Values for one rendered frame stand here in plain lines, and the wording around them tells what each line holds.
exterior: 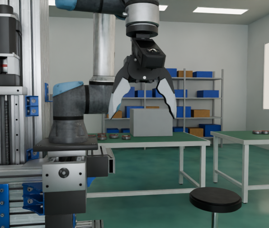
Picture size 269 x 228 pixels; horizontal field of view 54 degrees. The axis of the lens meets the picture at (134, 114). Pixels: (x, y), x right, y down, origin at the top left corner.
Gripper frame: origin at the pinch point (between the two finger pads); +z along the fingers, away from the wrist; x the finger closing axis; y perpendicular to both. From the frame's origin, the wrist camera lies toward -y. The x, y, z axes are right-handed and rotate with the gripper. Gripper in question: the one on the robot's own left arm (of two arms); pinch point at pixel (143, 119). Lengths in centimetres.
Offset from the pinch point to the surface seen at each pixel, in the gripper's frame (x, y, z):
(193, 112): -246, 578, 26
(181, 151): -115, 299, 68
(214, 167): -165, 297, 93
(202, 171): -112, 221, 75
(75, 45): 49, 637, -146
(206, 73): -276, 573, -73
